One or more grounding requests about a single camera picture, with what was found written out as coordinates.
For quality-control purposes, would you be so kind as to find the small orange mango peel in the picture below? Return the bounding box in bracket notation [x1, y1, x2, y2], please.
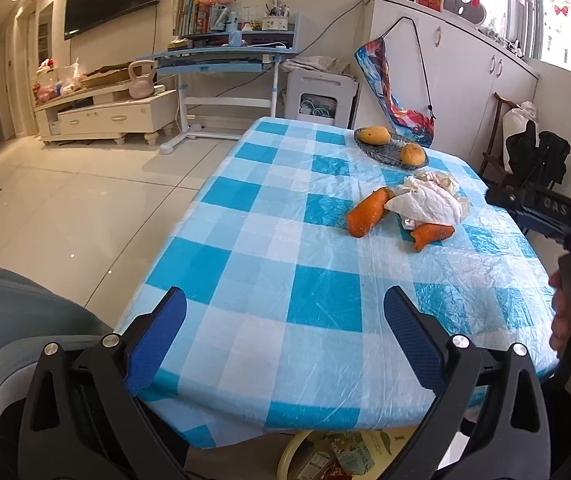
[410, 223, 455, 252]

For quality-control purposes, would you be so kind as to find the large orange mango peel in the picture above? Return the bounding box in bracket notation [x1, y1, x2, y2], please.
[346, 186, 395, 238]

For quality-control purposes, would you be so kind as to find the white tissue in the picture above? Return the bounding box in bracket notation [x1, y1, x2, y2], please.
[385, 182, 471, 231]

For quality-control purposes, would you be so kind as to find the cream tissue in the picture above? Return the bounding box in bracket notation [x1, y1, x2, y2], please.
[404, 168, 460, 196]

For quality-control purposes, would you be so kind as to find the yellow plastic trash bin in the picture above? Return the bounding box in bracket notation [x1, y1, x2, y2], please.
[276, 426, 417, 480]

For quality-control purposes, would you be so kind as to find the black jacket on chair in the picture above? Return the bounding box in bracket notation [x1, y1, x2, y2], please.
[506, 120, 571, 190]

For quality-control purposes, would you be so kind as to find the dark wooden chair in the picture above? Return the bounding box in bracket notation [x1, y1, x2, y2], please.
[479, 92, 519, 188]

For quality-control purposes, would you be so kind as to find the blue checkered tablecloth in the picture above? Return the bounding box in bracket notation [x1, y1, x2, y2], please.
[122, 117, 557, 448]

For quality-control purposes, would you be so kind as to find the right yellow mango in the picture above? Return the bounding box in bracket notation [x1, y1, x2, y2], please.
[399, 142, 427, 167]

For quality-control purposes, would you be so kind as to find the yellow mango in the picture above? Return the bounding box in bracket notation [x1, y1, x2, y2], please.
[399, 142, 427, 167]
[356, 126, 392, 146]

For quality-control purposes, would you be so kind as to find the dark woven fruit tray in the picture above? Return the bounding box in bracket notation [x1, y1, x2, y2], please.
[354, 129, 430, 171]

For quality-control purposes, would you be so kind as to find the colourful folded chair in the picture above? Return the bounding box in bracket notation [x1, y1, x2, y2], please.
[355, 37, 436, 148]

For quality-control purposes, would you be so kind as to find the white sideboard cabinet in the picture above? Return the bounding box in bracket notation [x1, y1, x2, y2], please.
[355, 0, 538, 169]

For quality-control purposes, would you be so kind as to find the left yellow mango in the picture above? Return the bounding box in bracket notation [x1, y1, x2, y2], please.
[356, 126, 392, 146]

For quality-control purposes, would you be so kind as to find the white TV cabinet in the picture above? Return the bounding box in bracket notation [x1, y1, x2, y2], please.
[35, 82, 178, 146]

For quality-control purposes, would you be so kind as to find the pink kettlebell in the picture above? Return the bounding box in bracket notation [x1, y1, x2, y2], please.
[128, 60, 156, 100]

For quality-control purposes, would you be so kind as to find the white small appliance cabinet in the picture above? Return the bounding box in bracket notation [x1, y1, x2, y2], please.
[284, 70, 358, 128]

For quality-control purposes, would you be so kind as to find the blue children's study desk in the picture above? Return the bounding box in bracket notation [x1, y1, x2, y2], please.
[151, 15, 301, 155]

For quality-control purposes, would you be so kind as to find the row of books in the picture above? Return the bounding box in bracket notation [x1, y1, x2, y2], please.
[170, 0, 210, 38]

